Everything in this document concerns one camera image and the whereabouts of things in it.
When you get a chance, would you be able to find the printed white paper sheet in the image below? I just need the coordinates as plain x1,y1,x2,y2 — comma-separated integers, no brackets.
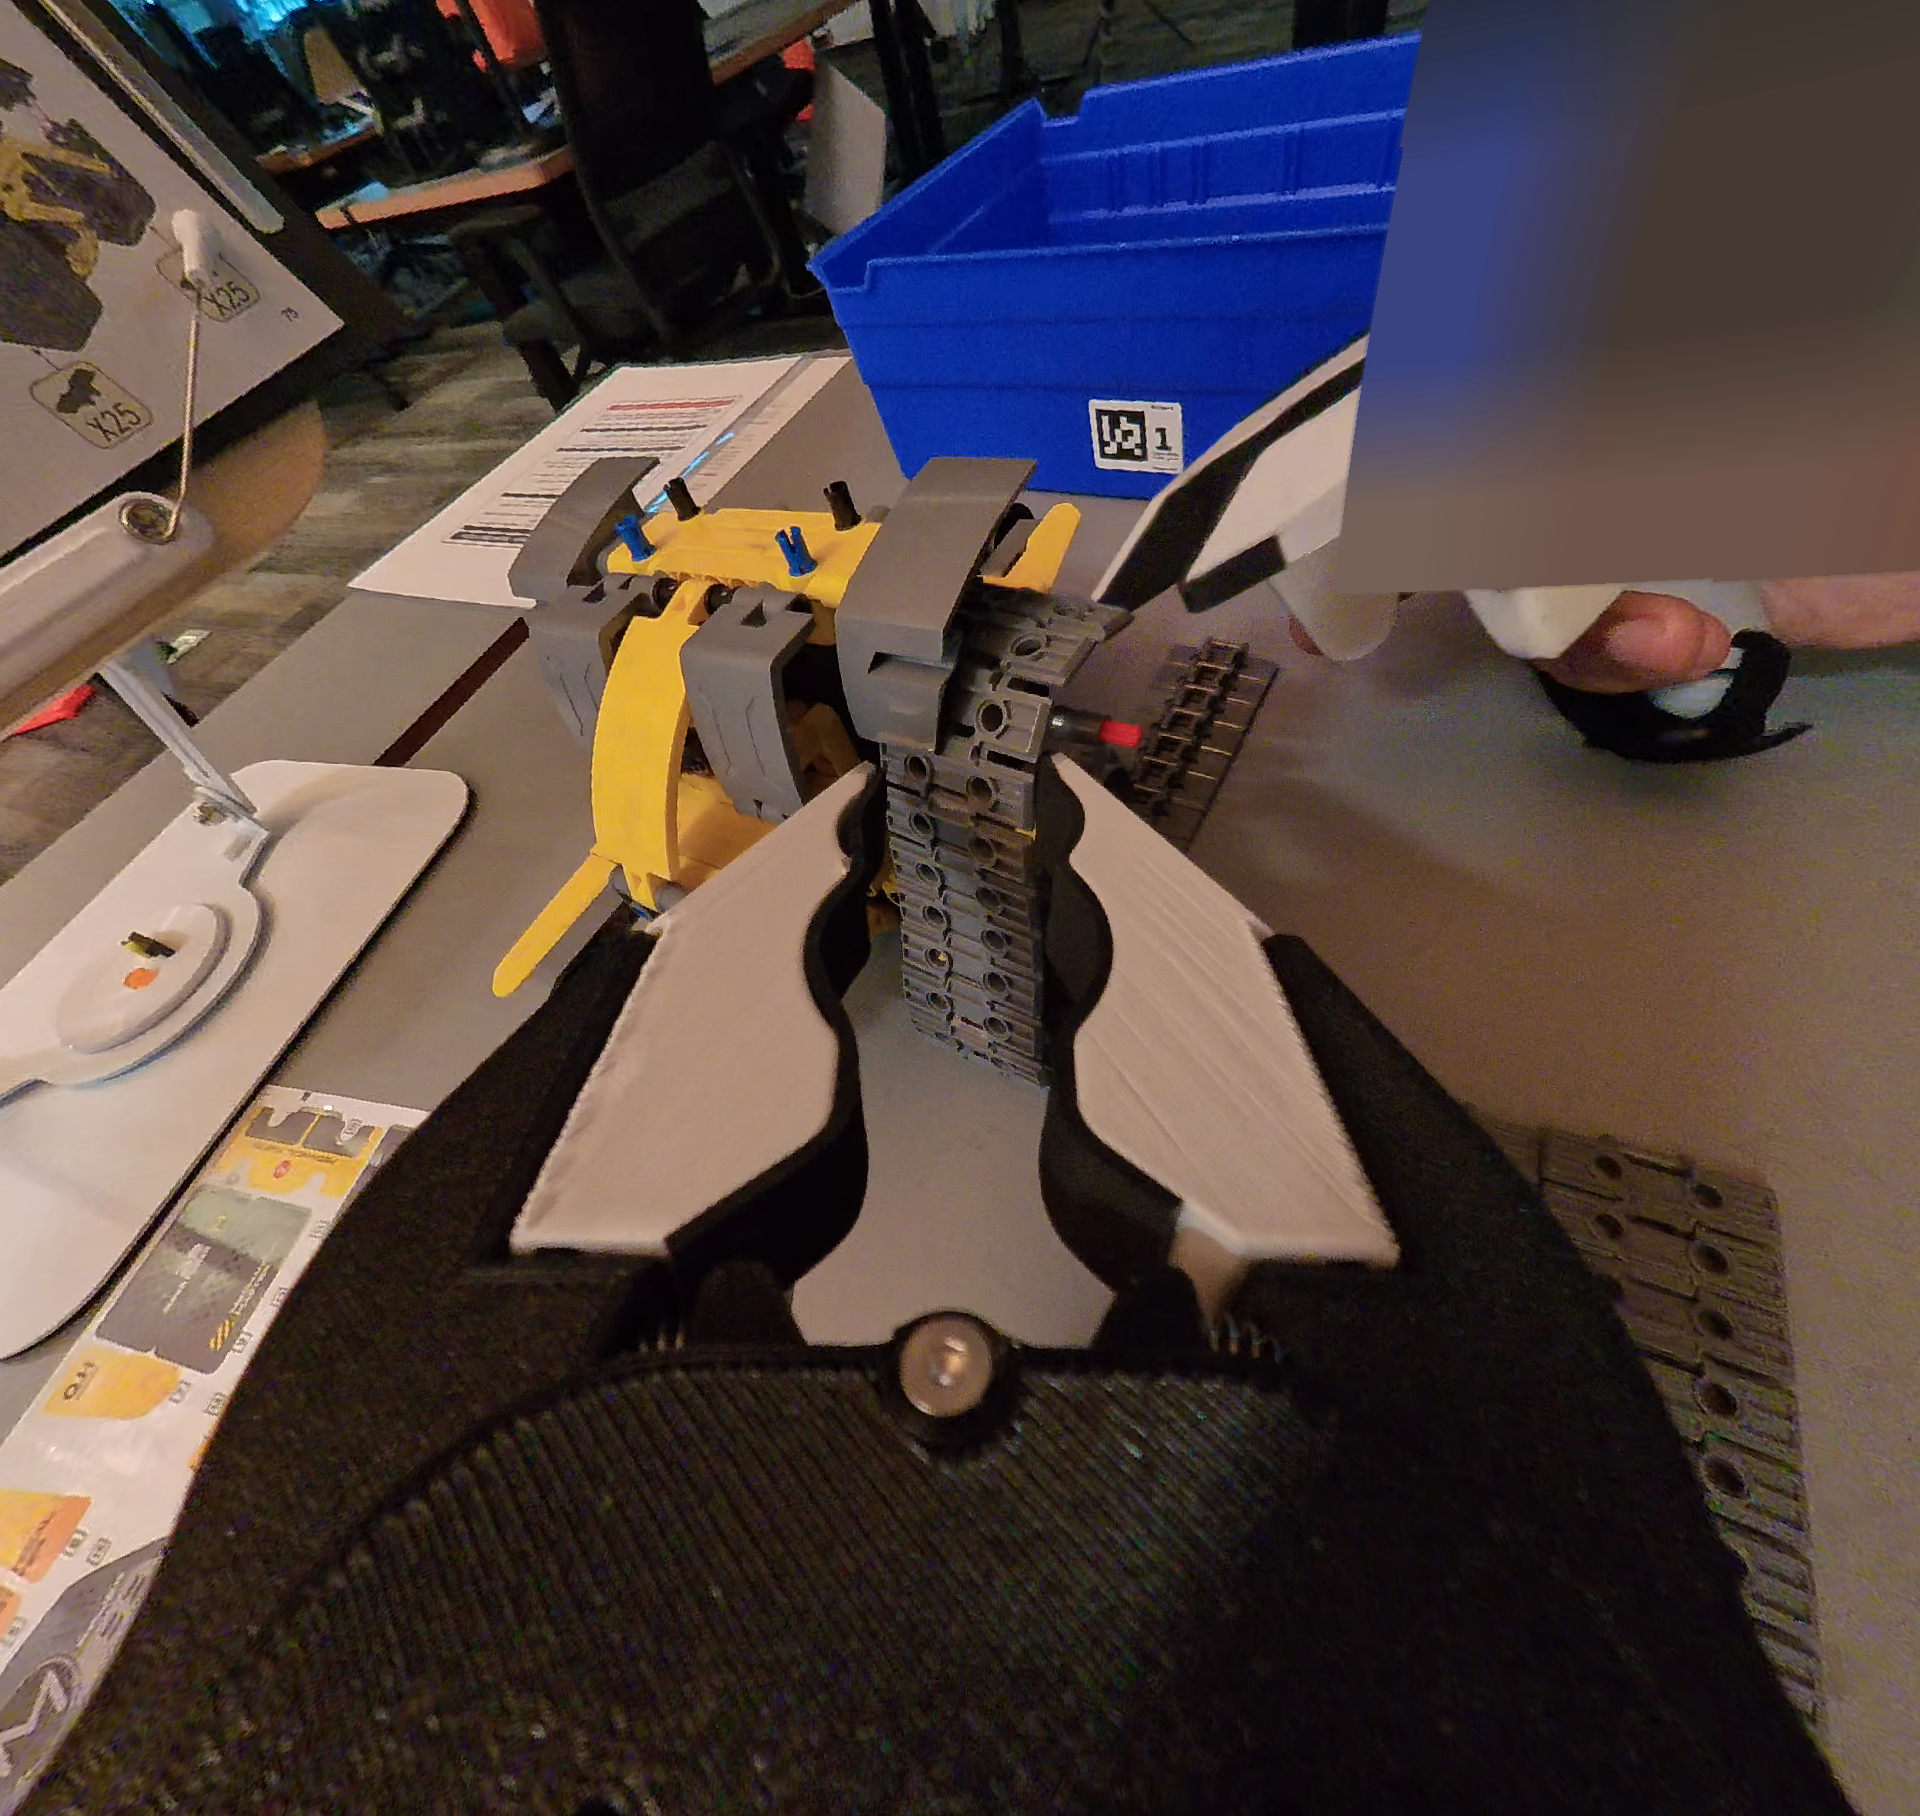
350,354,854,611

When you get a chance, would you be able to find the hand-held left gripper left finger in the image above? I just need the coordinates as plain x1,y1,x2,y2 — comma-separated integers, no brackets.
510,764,892,1255

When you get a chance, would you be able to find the blue plastic bin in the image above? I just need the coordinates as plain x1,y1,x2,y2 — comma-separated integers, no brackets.
809,34,1422,500

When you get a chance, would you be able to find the yellow printed sticker sheet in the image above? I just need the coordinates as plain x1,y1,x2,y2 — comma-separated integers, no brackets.
0,1086,429,1789

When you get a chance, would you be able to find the toy instruction booklet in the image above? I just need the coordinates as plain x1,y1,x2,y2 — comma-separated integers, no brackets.
0,0,347,559

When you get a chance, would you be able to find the large grey tread link mat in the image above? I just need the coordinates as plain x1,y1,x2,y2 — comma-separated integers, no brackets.
1500,1126,1825,1720

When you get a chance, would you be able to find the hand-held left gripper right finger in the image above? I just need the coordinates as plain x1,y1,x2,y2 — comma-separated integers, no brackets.
1039,754,1403,1347

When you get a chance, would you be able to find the hanging white paper sheet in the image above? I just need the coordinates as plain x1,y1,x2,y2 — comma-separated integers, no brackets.
814,52,892,241

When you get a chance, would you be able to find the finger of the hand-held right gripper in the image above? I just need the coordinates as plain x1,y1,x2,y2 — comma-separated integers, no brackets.
1093,339,1369,609
1177,403,1360,614

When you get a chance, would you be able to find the long grey tread link chain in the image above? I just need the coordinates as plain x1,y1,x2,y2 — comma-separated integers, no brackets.
876,591,1285,1089

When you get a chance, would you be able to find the yellow black toy vehicle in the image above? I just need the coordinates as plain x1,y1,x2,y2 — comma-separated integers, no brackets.
492,457,1149,999

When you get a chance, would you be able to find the black office chair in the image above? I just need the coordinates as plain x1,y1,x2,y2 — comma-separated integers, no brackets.
502,0,820,407

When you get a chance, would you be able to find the white book stand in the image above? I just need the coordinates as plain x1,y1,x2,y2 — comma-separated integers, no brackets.
0,0,476,1359

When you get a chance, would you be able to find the person's right hand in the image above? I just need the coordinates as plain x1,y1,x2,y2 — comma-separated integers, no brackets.
1545,574,1920,696

